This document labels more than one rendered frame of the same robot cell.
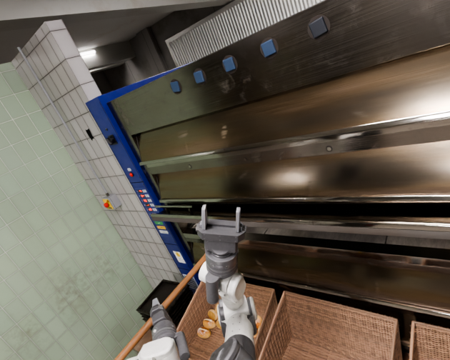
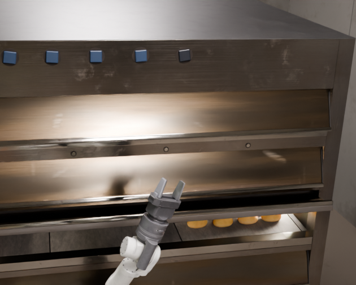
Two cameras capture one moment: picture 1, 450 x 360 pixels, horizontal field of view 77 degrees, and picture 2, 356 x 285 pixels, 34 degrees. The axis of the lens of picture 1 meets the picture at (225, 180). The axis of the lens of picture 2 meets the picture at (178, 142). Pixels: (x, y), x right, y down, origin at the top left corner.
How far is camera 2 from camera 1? 155 cm
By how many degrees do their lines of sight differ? 53
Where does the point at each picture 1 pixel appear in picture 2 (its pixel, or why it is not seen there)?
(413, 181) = (220, 178)
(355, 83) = (195, 100)
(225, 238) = (172, 204)
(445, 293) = (222, 276)
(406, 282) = (196, 274)
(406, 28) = (234, 74)
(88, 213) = not seen: outside the picture
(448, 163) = (239, 166)
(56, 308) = not seen: outside the picture
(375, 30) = (218, 69)
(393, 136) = (213, 143)
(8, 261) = not seen: outside the picture
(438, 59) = (244, 98)
